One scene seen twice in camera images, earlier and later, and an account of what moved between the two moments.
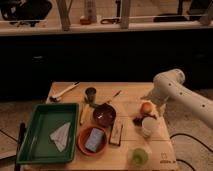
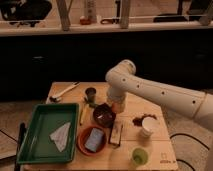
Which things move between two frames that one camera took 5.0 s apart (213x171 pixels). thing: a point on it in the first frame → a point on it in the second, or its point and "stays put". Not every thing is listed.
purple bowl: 104,115 stays put
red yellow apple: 146,107 → 115,107
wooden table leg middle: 124,14 stays put
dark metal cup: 90,95 stays put
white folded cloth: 60,137 stays put
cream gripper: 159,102 → 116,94
